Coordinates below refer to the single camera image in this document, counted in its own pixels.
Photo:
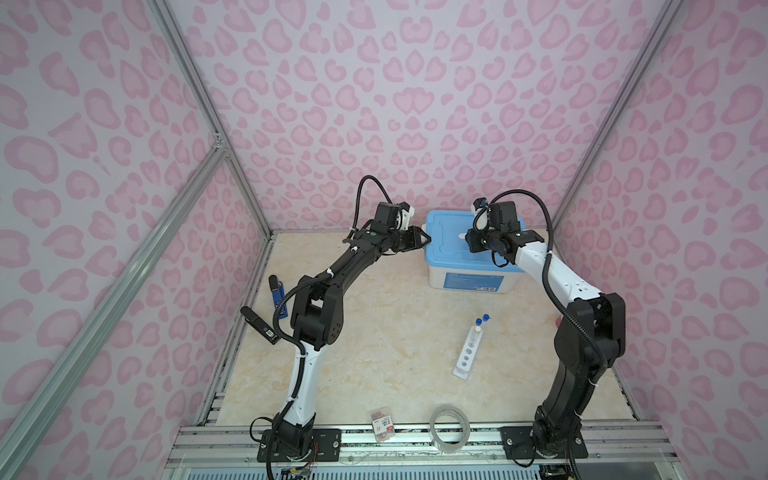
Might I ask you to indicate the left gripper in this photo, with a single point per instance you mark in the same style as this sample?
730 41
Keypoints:
415 241

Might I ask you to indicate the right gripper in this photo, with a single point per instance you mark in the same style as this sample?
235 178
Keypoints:
474 241

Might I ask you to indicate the blue bin lid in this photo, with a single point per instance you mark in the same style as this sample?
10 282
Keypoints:
448 248

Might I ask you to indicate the white plastic storage bin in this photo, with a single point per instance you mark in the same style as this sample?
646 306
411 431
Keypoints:
498 281

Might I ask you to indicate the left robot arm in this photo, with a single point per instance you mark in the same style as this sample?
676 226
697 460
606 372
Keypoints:
317 317

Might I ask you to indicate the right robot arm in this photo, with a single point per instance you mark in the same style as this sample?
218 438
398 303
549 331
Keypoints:
592 333

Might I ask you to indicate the white test tube rack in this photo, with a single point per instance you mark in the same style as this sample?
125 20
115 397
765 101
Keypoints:
467 356

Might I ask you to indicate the blue lighter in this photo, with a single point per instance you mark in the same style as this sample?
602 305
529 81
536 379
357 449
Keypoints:
278 294

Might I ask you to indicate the black marker tool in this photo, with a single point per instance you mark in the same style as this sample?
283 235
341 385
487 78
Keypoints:
259 325

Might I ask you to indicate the small clear slide box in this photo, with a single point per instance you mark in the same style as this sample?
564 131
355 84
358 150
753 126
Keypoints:
382 424

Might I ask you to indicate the clear tape roll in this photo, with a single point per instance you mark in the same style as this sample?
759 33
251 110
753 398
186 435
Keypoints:
449 429

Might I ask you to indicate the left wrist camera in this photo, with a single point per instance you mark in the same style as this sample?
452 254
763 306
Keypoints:
404 215

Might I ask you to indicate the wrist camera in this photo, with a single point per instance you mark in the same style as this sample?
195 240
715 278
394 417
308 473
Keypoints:
479 204
404 215

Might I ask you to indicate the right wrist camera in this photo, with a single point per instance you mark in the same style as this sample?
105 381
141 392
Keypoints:
479 204

